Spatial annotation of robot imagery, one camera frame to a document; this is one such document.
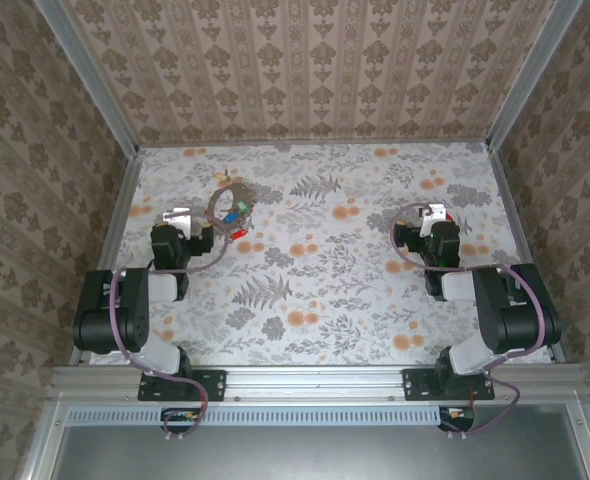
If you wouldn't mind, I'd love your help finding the metal keyring band with rings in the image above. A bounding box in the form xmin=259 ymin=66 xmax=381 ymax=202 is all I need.
xmin=208 ymin=182 xmax=256 ymax=237

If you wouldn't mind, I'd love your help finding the grey metal sheet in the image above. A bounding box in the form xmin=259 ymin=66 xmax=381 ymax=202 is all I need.
xmin=54 ymin=424 xmax=589 ymax=480

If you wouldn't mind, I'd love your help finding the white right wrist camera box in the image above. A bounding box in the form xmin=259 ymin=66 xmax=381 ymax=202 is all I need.
xmin=420 ymin=203 xmax=448 ymax=236

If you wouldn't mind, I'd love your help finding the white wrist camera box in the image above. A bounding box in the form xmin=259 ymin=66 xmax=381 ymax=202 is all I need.
xmin=420 ymin=203 xmax=448 ymax=236
xmin=162 ymin=208 xmax=193 ymax=240

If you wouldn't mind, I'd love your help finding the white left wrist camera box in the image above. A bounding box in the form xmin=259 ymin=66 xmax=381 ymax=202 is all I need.
xmin=162 ymin=208 xmax=193 ymax=240

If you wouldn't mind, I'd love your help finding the aluminium side rail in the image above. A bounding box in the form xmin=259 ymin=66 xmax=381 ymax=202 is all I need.
xmin=489 ymin=144 xmax=569 ymax=364
xmin=69 ymin=149 xmax=144 ymax=369

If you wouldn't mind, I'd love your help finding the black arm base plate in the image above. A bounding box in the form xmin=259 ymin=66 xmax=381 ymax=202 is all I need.
xmin=138 ymin=368 xmax=226 ymax=403
xmin=402 ymin=368 xmax=496 ymax=403

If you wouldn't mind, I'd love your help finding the aluminium corner post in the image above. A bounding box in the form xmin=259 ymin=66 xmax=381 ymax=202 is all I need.
xmin=34 ymin=0 xmax=141 ymax=155
xmin=485 ymin=0 xmax=589 ymax=152

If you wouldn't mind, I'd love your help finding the black cable connector box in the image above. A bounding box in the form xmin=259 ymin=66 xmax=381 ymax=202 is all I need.
xmin=438 ymin=405 xmax=476 ymax=432
xmin=160 ymin=407 xmax=207 ymax=435

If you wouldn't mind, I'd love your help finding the aluminium front rail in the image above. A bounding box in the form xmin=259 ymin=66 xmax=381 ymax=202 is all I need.
xmin=49 ymin=363 xmax=590 ymax=401

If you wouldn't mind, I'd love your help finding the grey slotted cable duct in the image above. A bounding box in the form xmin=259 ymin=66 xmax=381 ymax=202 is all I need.
xmin=67 ymin=405 xmax=444 ymax=427

